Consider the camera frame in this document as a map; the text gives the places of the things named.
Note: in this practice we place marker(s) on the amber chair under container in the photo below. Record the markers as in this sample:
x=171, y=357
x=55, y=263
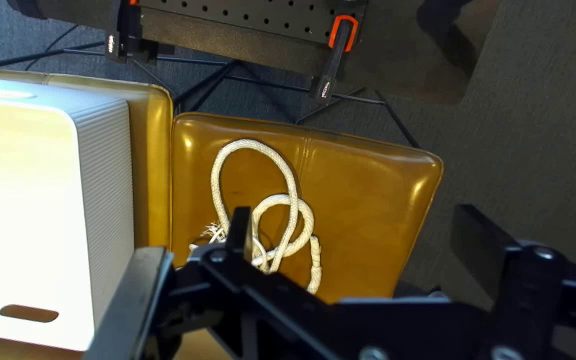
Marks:
x=149, y=153

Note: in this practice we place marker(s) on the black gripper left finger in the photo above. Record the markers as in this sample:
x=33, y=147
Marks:
x=129, y=318

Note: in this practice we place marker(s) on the orange black bar clamp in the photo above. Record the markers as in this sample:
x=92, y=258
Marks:
x=341, y=41

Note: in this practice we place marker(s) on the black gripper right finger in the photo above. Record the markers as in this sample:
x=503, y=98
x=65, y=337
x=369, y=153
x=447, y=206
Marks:
x=485, y=249

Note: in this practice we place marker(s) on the amber chair with rope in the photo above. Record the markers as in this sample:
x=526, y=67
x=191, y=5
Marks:
x=334, y=212

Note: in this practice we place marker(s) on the black perforated mounting board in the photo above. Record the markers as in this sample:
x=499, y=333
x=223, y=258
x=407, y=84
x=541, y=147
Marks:
x=290, y=34

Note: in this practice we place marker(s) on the white plastic storage container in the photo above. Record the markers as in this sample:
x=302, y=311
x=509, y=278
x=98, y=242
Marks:
x=40, y=206

